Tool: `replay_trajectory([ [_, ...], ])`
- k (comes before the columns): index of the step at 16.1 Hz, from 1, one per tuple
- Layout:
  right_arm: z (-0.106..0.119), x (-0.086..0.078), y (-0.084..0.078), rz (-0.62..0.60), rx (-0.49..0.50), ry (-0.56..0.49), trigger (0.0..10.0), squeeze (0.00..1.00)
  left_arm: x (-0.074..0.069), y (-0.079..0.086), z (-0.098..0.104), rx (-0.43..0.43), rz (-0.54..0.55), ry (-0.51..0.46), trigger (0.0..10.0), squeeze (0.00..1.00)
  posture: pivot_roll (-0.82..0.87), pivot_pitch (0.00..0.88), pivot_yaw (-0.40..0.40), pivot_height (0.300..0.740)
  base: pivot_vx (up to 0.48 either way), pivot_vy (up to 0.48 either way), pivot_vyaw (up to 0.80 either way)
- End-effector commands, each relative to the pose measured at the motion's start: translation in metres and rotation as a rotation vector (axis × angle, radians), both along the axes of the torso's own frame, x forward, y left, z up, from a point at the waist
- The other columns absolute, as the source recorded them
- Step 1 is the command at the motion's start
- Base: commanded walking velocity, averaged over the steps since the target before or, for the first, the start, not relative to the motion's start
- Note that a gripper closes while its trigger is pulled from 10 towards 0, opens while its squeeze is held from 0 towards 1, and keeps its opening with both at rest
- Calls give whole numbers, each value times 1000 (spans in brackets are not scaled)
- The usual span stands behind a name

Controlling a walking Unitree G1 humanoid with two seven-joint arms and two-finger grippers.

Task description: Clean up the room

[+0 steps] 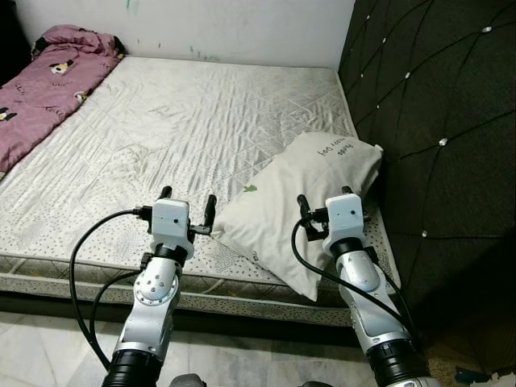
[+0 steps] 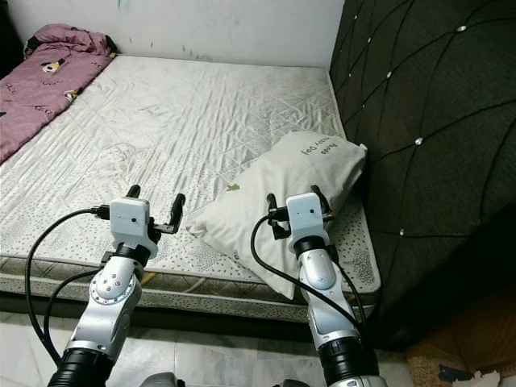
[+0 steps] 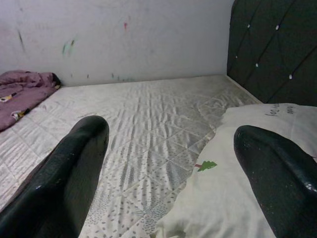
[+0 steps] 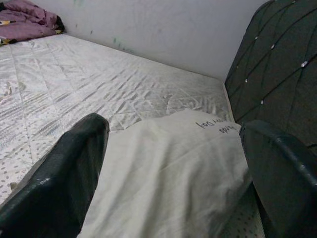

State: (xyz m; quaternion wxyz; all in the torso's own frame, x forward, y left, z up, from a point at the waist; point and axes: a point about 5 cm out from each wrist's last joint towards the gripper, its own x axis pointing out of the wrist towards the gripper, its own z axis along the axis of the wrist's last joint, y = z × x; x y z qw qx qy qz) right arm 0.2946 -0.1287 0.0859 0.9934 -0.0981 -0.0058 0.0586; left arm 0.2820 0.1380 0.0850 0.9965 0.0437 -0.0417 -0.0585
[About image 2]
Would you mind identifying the white quilted mattress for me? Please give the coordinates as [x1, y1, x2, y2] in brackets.
[0, 55, 381, 323]

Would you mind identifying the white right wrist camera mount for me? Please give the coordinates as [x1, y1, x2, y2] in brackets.
[286, 192, 330, 252]

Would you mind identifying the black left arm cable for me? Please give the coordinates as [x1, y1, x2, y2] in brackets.
[24, 206, 112, 368]
[43, 268, 106, 364]

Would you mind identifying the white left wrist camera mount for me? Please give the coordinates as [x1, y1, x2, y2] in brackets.
[109, 198, 156, 260]

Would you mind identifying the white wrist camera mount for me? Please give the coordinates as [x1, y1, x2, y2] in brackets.
[286, 192, 330, 252]
[109, 198, 156, 260]

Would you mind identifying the brown floor rug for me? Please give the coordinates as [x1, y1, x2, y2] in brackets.
[403, 318, 516, 387]

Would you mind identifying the cream pillow with green leaf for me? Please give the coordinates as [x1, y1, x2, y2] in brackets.
[188, 131, 368, 301]

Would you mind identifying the dark tufted headboard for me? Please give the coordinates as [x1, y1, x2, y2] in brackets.
[329, 0, 516, 352]

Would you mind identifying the pink cartoon print blanket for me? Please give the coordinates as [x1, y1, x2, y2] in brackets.
[0, 23, 118, 162]

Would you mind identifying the grey left robot leg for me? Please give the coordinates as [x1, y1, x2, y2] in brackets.
[141, 372, 178, 387]

